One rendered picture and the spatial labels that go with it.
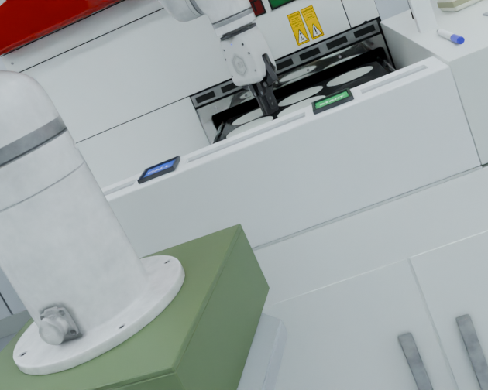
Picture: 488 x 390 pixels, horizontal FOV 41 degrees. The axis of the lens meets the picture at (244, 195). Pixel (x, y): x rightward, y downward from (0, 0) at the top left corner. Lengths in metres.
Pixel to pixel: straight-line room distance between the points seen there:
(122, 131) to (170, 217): 0.66
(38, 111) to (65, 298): 0.17
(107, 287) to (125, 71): 0.93
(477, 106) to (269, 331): 0.40
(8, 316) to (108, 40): 2.41
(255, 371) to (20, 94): 0.33
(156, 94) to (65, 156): 0.90
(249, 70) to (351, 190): 0.47
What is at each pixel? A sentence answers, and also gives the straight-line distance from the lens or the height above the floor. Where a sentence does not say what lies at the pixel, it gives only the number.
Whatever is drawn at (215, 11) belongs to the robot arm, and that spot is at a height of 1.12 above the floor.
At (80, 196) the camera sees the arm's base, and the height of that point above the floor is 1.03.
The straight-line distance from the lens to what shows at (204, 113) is 1.48.
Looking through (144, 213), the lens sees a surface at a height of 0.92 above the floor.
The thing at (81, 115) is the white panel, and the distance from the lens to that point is 1.56.
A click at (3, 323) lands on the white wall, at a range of 3.72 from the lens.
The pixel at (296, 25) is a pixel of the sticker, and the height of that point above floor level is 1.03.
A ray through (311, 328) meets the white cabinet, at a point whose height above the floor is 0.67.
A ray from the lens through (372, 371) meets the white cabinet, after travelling 1.00.
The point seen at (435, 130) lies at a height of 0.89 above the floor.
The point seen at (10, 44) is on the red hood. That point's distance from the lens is 1.53.
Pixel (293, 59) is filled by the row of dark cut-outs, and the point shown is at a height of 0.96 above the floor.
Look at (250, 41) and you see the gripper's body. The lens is 1.25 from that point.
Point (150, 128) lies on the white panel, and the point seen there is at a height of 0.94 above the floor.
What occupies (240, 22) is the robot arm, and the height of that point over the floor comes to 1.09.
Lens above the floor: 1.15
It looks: 16 degrees down
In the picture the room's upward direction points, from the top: 24 degrees counter-clockwise
